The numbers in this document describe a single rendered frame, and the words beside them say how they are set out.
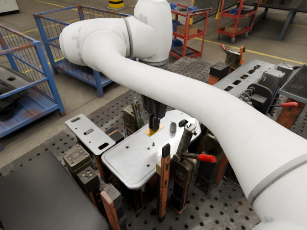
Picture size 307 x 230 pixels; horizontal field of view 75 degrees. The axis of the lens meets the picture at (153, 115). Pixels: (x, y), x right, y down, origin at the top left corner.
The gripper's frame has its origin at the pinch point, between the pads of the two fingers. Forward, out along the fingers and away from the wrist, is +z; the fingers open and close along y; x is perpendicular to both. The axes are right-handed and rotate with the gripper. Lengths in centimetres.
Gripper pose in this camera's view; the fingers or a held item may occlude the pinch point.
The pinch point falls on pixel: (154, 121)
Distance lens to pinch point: 76.1
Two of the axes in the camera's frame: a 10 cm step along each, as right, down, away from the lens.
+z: 0.0, 7.7, 6.4
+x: 7.1, -4.5, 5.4
